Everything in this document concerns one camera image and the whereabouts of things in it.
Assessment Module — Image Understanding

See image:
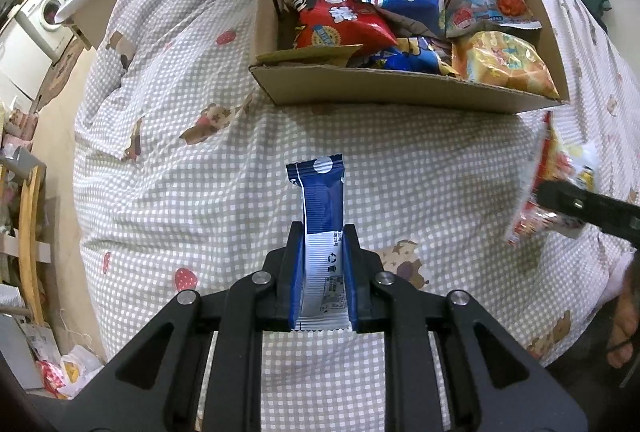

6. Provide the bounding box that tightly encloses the blue yellow bear snack bag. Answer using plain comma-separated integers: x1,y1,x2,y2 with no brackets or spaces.
348,36,459,76

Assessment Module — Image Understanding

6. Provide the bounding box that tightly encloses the wooden chair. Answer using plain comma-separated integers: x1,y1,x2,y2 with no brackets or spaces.
1,157,51,326

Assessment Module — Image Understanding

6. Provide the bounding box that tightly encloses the red yellow snack bag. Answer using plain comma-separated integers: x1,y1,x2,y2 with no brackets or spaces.
504,110,601,248

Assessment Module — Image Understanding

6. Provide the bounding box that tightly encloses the checkered patterned bed quilt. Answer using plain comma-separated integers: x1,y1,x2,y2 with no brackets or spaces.
71,0,640,432

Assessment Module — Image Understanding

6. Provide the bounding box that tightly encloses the white washing machine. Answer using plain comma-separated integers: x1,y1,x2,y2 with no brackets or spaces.
15,0,74,63

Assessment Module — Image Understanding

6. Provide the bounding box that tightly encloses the blue white wafer packet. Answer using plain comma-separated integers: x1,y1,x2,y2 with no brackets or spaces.
286,155,349,331

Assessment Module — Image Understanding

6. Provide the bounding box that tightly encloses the light blue cartoon snack bag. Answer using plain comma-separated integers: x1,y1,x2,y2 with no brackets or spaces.
445,0,541,38

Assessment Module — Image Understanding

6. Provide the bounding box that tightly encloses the yellow potato chip bag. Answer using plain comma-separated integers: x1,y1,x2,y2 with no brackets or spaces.
451,31,560,100

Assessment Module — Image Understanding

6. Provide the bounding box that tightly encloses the white kitchen cabinet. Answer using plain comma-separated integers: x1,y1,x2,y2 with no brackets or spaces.
1,19,51,100

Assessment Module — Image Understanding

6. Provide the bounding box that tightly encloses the red cartoon snack bag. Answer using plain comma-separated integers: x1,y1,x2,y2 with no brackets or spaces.
292,0,397,56

